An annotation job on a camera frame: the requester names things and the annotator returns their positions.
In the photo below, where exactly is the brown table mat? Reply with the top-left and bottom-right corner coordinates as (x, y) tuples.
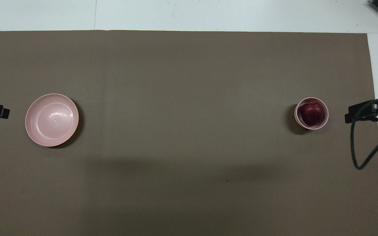
(0, 30), (378, 236)

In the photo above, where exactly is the pink bowl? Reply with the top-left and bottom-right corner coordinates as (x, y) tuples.
(294, 97), (329, 130)

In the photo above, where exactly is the pink plate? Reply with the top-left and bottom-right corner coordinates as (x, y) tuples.
(25, 93), (79, 147)

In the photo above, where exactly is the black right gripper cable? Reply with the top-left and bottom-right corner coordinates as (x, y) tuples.
(350, 95), (378, 170)

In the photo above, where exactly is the dark red apple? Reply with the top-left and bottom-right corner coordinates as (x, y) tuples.
(299, 102), (325, 128)

